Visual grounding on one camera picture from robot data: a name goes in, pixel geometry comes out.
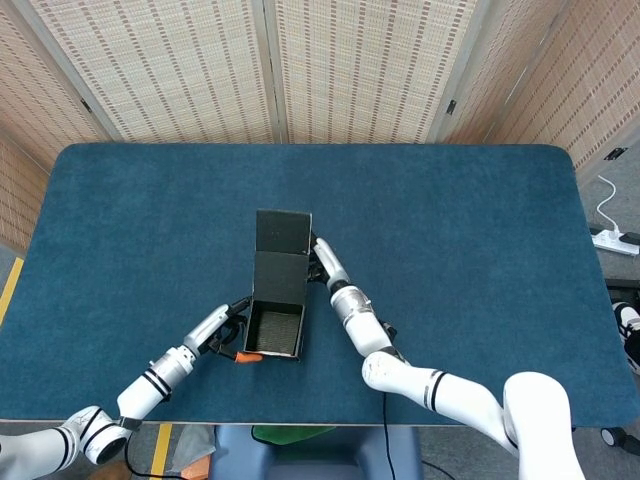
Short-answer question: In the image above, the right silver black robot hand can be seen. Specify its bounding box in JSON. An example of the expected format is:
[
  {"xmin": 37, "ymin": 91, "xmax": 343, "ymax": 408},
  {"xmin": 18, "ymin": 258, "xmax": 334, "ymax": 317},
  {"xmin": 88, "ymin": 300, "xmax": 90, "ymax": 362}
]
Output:
[{"xmin": 308, "ymin": 233, "xmax": 351, "ymax": 292}]

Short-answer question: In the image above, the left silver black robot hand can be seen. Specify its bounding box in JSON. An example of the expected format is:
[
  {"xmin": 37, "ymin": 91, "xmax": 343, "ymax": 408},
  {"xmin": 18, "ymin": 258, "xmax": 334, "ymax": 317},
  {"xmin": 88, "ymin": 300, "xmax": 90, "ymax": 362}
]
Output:
[{"xmin": 182, "ymin": 297, "xmax": 264, "ymax": 365}]

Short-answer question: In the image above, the black foldable cardboard box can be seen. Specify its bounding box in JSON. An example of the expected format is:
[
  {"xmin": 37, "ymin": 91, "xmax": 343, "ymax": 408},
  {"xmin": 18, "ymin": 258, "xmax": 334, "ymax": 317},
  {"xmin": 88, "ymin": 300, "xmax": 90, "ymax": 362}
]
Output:
[{"xmin": 242, "ymin": 208, "xmax": 315, "ymax": 365}]

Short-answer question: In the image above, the grey cloth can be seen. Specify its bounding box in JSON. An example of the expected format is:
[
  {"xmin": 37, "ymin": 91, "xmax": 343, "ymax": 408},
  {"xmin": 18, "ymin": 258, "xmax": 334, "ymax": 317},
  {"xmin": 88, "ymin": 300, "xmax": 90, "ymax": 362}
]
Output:
[{"xmin": 167, "ymin": 424, "xmax": 216, "ymax": 474}]

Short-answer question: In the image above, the blue felt table mat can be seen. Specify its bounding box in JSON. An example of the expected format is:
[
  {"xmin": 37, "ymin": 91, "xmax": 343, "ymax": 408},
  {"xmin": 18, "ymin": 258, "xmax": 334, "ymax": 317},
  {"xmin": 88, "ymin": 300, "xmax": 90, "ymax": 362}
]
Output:
[{"xmin": 0, "ymin": 143, "xmax": 636, "ymax": 429}]

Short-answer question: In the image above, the yellow floor tape strip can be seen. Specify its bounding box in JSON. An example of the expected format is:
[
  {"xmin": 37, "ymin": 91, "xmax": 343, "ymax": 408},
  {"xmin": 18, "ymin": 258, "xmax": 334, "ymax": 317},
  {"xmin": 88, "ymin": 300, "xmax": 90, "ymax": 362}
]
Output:
[
  {"xmin": 0, "ymin": 257, "xmax": 25, "ymax": 326},
  {"xmin": 148, "ymin": 423, "xmax": 174, "ymax": 480}
]

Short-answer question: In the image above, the green cloth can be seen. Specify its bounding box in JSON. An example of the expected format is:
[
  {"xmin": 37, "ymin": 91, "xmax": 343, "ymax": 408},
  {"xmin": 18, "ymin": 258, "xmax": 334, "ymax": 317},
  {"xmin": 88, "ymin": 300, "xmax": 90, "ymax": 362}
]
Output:
[{"xmin": 251, "ymin": 424, "xmax": 346, "ymax": 447}]

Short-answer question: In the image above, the orange cloth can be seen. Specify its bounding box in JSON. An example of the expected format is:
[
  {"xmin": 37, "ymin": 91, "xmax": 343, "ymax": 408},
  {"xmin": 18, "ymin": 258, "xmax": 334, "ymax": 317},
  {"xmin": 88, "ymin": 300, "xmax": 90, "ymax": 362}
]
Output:
[{"xmin": 180, "ymin": 452, "xmax": 215, "ymax": 480}]

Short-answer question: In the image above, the bamboo folding screen panel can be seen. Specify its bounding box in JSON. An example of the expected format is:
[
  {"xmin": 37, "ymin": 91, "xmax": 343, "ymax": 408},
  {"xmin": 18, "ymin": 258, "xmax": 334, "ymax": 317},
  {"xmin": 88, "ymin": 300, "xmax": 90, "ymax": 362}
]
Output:
[
  {"xmin": 0, "ymin": 134, "xmax": 51, "ymax": 254},
  {"xmin": 492, "ymin": 0, "xmax": 640, "ymax": 174},
  {"xmin": 439, "ymin": 0, "xmax": 571, "ymax": 146},
  {"xmin": 264, "ymin": 0, "xmax": 489, "ymax": 145},
  {"xmin": 0, "ymin": 0, "xmax": 114, "ymax": 166},
  {"xmin": 22, "ymin": 0, "xmax": 281, "ymax": 145}
]

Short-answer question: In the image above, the white power strip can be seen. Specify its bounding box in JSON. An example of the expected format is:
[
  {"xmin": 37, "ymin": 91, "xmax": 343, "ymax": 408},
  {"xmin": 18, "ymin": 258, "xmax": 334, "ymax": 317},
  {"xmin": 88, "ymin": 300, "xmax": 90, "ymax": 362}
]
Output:
[{"xmin": 591, "ymin": 225, "xmax": 640, "ymax": 257}]

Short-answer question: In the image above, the black and white sneaker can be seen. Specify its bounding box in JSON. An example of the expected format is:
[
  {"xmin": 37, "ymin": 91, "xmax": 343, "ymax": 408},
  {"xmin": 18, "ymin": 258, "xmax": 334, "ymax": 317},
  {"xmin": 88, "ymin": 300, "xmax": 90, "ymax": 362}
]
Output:
[{"xmin": 612, "ymin": 300, "xmax": 640, "ymax": 374}]

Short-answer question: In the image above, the black caster wheel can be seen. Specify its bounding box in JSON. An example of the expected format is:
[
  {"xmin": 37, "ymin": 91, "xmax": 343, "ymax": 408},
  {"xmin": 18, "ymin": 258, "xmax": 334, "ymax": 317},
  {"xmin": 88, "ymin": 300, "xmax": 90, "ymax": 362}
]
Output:
[{"xmin": 598, "ymin": 424, "xmax": 632, "ymax": 449}]

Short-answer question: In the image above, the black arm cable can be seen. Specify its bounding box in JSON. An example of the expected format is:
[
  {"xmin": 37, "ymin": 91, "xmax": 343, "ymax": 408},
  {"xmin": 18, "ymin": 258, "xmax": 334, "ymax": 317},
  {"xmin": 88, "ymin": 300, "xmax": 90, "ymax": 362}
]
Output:
[
  {"xmin": 377, "ymin": 319, "xmax": 401, "ymax": 480},
  {"xmin": 123, "ymin": 434, "xmax": 154, "ymax": 476}
]

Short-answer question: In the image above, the white power cable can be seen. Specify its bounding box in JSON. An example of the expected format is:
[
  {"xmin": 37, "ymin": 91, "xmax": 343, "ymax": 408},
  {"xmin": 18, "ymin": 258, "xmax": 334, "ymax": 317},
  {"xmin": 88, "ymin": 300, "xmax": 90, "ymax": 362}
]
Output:
[{"xmin": 596, "ymin": 174, "xmax": 624, "ymax": 236}]

